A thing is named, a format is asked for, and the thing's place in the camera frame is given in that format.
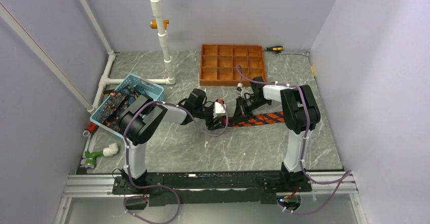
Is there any orange pipe clamp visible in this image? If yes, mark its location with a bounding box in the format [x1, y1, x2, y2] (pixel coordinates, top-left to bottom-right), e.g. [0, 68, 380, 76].
[150, 19, 170, 30]

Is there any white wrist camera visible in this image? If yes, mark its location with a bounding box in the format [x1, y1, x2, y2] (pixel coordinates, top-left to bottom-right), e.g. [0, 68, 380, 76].
[213, 98, 228, 118]
[236, 83, 250, 99]

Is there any white diagonal wall pipe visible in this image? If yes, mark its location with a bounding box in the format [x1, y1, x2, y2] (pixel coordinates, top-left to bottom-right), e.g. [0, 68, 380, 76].
[1, 3, 94, 112]

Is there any silver wrench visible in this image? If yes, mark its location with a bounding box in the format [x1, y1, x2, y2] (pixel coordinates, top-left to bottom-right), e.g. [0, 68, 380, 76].
[275, 51, 310, 57]

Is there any orange navy striped tie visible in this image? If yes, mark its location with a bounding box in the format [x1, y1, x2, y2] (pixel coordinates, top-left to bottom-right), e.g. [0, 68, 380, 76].
[228, 111, 284, 127]

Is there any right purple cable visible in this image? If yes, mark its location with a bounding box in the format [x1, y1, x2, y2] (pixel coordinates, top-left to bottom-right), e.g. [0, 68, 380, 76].
[235, 64, 351, 216]

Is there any brown compartment tray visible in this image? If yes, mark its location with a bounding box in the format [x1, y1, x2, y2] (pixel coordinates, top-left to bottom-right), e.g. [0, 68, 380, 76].
[199, 44, 267, 87]

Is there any green white pipe fitting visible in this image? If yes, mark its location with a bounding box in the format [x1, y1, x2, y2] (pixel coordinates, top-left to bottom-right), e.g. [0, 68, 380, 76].
[84, 143, 119, 169]

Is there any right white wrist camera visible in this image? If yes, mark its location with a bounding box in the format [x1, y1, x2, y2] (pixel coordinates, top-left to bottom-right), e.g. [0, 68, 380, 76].
[236, 83, 250, 99]

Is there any orange black screwdriver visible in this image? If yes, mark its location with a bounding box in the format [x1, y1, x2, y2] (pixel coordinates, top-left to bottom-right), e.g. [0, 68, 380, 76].
[265, 46, 283, 53]

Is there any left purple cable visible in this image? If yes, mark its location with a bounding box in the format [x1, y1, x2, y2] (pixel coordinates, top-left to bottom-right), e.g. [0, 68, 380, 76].
[122, 100, 230, 224]

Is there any dark patterned ties pile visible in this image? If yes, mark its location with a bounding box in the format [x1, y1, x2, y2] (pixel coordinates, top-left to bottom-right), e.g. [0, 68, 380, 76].
[101, 85, 146, 132]

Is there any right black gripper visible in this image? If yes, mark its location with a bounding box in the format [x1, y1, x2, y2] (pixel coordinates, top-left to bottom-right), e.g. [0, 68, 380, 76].
[231, 96, 270, 125]

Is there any blue plastic basket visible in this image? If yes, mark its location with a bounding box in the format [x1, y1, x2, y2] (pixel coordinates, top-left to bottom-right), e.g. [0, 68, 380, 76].
[90, 74, 165, 138]

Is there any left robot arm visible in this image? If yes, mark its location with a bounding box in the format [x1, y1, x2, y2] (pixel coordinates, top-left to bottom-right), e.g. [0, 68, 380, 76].
[119, 89, 228, 194]

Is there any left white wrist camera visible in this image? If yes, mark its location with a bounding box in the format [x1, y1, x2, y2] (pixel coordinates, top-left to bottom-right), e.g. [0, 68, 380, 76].
[213, 98, 228, 118]

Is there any white corner pipe frame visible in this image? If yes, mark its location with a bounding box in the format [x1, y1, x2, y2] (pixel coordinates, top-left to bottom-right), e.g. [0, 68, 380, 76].
[68, 0, 169, 110]

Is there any purple cable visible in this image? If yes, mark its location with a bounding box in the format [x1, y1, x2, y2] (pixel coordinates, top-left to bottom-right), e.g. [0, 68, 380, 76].
[235, 64, 351, 216]
[122, 100, 230, 224]

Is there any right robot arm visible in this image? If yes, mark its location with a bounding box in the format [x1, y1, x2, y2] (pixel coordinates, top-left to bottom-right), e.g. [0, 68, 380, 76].
[229, 77, 321, 191]

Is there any white pvc pipe stand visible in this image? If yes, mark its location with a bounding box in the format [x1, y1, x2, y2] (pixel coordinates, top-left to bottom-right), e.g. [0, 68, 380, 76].
[150, 0, 176, 85]

